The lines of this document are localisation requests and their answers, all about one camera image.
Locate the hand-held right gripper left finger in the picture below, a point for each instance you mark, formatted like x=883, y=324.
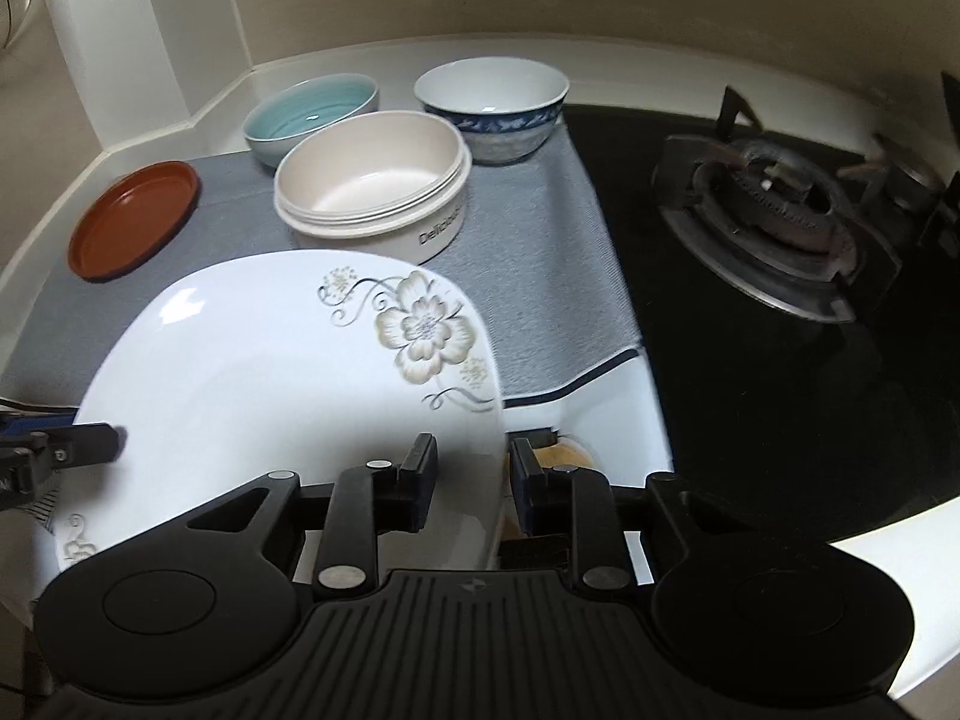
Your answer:
x=420, y=480

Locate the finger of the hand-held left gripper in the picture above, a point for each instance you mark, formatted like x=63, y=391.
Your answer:
x=37, y=421
x=82, y=444

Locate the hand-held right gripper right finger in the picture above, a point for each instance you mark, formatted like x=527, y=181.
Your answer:
x=525, y=487

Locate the white floral plate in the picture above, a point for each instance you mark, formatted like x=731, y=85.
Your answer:
x=262, y=375

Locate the brown plate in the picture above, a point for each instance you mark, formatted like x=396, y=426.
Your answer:
x=127, y=225

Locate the beige bowl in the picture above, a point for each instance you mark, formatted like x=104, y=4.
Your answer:
x=360, y=180

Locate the white bowl with blue pattern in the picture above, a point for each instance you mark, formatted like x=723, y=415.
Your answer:
x=495, y=135

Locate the light blue bowl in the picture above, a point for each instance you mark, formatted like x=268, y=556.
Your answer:
x=300, y=116

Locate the grey and white counter mat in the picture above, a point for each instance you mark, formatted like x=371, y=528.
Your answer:
x=525, y=255

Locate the black glass gas cooktop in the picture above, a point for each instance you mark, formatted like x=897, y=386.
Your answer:
x=750, y=390

